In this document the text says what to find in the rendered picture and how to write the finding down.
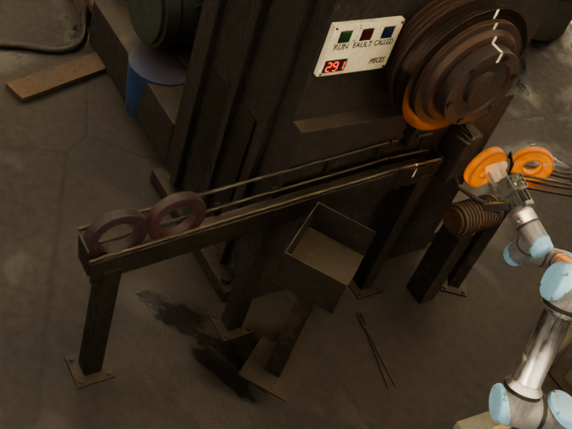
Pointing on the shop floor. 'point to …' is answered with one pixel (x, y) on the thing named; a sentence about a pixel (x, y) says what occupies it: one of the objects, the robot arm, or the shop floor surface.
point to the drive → (113, 58)
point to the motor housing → (450, 245)
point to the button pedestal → (563, 377)
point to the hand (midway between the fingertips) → (488, 163)
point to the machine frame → (295, 121)
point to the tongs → (374, 351)
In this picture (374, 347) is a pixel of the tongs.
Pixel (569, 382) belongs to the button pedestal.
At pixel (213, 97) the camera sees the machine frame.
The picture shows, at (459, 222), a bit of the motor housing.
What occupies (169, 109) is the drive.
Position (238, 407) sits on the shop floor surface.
